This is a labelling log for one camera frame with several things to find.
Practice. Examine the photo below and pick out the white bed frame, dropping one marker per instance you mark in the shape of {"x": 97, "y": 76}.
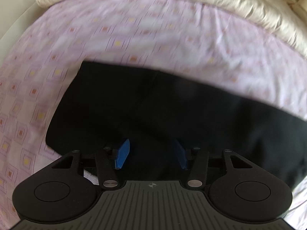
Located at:
{"x": 16, "y": 17}

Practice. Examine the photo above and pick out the black pants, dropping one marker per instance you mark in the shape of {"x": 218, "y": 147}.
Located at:
{"x": 106, "y": 105}

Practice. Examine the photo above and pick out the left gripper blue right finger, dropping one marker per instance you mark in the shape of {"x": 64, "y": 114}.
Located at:
{"x": 194, "y": 163}

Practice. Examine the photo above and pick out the pink patterned bed sheet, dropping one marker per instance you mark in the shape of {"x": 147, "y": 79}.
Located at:
{"x": 179, "y": 36}

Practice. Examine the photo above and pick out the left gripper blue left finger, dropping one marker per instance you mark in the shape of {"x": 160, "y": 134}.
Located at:
{"x": 108, "y": 161}

